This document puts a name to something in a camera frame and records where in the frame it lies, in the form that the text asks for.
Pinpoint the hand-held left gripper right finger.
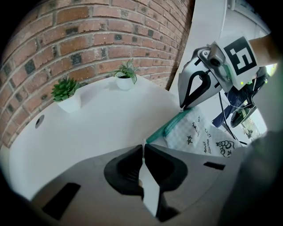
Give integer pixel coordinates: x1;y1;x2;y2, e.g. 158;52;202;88
144;143;239;226

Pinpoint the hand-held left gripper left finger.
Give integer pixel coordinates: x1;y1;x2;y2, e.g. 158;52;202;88
31;144;147;226

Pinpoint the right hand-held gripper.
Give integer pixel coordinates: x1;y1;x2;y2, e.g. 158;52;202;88
178;36;260;109

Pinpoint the white quilted pouch teal zipper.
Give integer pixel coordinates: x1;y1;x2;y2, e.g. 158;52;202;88
145;107;244;158

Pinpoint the person's right forearm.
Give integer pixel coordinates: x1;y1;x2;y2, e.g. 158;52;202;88
249;34;279;67

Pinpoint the spotted leaf plant white pot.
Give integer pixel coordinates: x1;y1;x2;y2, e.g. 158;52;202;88
113;58;139;90

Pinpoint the spiky succulent in white pot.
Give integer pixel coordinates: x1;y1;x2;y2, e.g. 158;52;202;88
51;77;83;114

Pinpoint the black cable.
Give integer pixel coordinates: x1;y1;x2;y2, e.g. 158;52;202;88
218;92;248;146

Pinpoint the grey round cable grommet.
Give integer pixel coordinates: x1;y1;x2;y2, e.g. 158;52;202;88
34;114;46;129

